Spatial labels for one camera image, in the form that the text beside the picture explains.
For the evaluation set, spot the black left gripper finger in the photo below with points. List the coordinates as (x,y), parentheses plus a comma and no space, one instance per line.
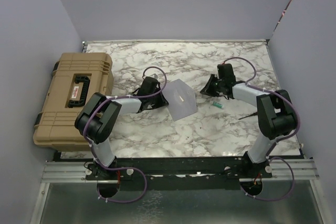
(160,99)
(147,106)

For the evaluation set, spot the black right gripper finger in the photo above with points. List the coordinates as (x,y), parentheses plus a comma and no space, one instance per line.
(209,92)
(212,82)

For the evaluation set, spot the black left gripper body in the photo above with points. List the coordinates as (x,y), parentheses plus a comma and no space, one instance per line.
(155,98)

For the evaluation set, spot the tan plastic tool case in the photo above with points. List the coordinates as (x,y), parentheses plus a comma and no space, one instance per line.
(75,78)

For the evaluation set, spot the red handled screwdriver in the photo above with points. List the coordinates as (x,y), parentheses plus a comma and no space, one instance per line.
(253,114)

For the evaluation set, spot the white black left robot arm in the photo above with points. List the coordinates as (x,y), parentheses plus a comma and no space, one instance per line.
(97,118)

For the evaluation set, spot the green white glue stick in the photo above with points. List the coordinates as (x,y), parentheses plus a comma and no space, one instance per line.
(218,105)

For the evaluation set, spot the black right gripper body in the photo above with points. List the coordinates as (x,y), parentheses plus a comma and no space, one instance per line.
(218,83)

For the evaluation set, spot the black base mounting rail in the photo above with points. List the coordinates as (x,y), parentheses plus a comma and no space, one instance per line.
(182,173)

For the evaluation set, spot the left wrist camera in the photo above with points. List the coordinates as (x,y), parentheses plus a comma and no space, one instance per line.
(155,75)

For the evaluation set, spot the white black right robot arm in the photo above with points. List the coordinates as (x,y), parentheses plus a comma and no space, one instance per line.
(277,117)

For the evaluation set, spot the grey paper envelope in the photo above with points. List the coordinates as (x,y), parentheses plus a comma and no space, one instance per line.
(181,98)

